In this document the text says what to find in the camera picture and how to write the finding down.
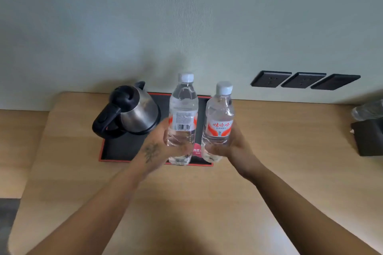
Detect person's left hand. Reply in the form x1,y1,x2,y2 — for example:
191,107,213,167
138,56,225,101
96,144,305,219
131,118,194,176

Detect stainless steel electric kettle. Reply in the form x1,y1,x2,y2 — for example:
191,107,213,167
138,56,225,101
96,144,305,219
92,81,161,139

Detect black wall socket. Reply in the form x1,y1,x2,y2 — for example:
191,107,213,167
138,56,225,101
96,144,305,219
281,72,327,89
250,70,292,88

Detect person's right hand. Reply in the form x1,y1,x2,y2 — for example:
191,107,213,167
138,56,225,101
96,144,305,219
206,121,264,181

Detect clear plastic bag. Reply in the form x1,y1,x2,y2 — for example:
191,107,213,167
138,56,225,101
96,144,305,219
351,99,383,122

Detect person's right forearm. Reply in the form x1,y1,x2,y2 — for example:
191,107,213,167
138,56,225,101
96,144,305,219
247,165,380,255

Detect person's left forearm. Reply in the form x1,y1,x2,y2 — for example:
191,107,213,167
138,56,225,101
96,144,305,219
28,161,148,255

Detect black tray with red rim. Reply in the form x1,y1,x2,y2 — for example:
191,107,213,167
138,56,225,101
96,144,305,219
99,92,214,167

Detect black tissue box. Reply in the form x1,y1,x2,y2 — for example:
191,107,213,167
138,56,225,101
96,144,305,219
351,117,383,157

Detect clear water bottle barcode label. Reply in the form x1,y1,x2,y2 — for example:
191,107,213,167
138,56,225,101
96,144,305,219
167,73,199,166

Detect clear water bottle red label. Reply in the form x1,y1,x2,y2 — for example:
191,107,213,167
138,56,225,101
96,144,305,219
201,81,235,163

